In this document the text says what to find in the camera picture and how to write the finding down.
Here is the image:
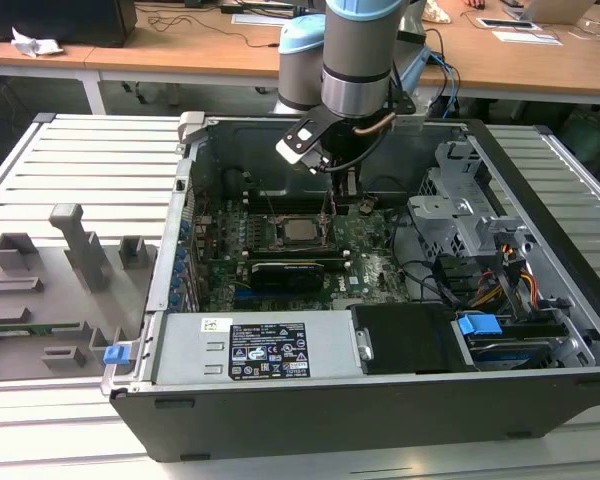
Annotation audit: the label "grey parts rack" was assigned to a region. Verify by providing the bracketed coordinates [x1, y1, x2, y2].
[0, 202, 161, 384]

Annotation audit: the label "white framed tablet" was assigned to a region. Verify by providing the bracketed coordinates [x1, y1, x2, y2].
[477, 17, 539, 30]

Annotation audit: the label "grey power supply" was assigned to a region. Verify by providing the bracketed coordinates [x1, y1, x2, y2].
[152, 309, 366, 386]

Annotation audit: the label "black plastic shroud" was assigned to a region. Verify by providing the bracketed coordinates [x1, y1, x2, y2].
[352, 302, 476, 376]

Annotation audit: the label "hard disk in blue carrier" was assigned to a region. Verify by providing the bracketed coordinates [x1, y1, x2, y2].
[454, 310, 556, 371]

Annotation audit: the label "green RAM stick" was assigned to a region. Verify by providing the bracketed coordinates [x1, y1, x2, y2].
[0, 322, 84, 337]

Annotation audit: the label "black RAM slot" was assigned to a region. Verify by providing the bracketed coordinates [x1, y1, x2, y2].
[244, 201, 331, 208]
[247, 253, 350, 262]
[244, 197, 331, 204]
[244, 192, 331, 199]
[244, 206, 331, 213]
[247, 247, 349, 256]

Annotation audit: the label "black graphics card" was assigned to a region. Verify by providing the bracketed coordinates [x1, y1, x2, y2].
[249, 258, 327, 296]

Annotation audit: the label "blue expansion slot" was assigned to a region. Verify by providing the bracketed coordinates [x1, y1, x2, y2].
[233, 292, 331, 310]

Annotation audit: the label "black PC case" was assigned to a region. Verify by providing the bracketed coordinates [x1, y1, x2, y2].
[102, 110, 600, 464]

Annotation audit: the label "metal drive cage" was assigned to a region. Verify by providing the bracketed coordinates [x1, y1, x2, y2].
[407, 139, 536, 261]

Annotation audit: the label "yellow red power wires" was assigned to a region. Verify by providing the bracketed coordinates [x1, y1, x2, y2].
[472, 242, 541, 309]

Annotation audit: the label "wire locking lever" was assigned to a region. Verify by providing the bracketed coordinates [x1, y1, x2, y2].
[259, 181, 278, 223]

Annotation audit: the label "crumpled white paper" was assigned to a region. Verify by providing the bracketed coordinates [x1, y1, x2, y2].
[10, 25, 65, 57]

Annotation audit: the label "blue cable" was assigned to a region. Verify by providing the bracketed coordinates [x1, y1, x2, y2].
[432, 49, 464, 119]

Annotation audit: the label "metal socket cover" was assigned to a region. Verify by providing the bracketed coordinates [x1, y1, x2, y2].
[318, 197, 341, 242]

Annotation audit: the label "wooden desk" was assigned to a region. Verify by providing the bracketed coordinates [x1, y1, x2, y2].
[87, 0, 600, 109]
[0, 2, 136, 116]

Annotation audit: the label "silver CPU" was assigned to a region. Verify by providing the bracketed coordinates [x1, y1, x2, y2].
[283, 218, 321, 243]

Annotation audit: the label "black computer box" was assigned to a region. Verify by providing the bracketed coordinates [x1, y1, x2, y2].
[0, 0, 139, 49]

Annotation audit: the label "green motherboard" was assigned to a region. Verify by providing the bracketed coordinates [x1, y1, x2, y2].
[192, 192, 416, 311]

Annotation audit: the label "silver laptop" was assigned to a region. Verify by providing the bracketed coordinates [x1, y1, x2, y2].
[522, 0, 596, 26]

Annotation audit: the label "white flat strip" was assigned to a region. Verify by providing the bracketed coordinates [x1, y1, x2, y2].
[232, 13, 291, 26]

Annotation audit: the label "white paper sheet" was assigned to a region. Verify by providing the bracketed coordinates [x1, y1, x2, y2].
[492, 29, 564, 46]

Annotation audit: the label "blue case latch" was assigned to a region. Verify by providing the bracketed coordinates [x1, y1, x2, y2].
[102, 343, 131, 366]

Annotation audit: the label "white patterned pouch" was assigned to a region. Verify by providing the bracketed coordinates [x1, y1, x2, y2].
[426, 0, 452, 24]

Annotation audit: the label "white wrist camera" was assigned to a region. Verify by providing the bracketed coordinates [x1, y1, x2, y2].
[274, 106, 334, 175]

